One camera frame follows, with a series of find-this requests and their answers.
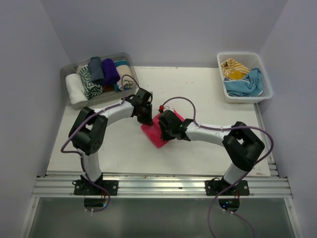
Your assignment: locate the pink towel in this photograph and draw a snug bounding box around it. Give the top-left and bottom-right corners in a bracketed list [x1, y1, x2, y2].
[141, 110, 175, 148]

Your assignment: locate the grey plastic bin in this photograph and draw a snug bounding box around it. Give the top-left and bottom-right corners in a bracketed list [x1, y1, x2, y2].
[60, 53, 139, 109]

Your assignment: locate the light blue towel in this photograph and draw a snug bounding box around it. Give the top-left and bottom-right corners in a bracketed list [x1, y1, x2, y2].
[224, 67, 264, 97]

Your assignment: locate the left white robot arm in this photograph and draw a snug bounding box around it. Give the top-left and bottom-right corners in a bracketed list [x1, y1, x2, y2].
[60, 88, 153, 195]

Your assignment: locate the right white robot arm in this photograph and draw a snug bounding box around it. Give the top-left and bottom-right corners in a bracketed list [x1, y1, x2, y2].
[158, 110, 265, 195]

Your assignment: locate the beige teal rolled towel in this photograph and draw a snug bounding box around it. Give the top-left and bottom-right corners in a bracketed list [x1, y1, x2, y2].
[114, 60, 135, 91]

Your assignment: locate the orange rolled towel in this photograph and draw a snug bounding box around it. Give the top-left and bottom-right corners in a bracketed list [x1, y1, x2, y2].
[103, 85, 115, 92]

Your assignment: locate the purple rolled towel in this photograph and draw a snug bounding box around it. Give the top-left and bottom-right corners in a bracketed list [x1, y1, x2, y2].
[102, 59, 120, 86]

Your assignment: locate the green patterned rolled towel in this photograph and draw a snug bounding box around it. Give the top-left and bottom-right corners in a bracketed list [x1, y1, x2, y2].
[76, 64, 103, 100]

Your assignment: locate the white rolled towel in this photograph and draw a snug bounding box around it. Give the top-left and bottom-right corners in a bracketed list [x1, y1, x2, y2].
[65, 73, 88, 105]

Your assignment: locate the grey rolled towel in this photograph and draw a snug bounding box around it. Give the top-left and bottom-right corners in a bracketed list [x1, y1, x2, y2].
[88, 57, 105, 85]

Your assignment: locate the yellow striped towel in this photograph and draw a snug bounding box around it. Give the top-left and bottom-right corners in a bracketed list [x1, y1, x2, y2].
[221, 58, 251, 80]

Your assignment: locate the white plastic basket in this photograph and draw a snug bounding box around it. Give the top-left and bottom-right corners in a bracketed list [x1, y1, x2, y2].
[217, 52, 273, 104]

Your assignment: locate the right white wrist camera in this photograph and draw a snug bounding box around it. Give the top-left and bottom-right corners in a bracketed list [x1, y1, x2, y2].
[158, 105, 174, 113]

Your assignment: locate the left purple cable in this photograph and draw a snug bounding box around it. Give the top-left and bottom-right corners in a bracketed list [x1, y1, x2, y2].
[60, 73, 139, 191]

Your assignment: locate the aluminium mounting rail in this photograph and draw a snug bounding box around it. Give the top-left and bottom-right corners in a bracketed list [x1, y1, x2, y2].
[32, 173, 292, 198]

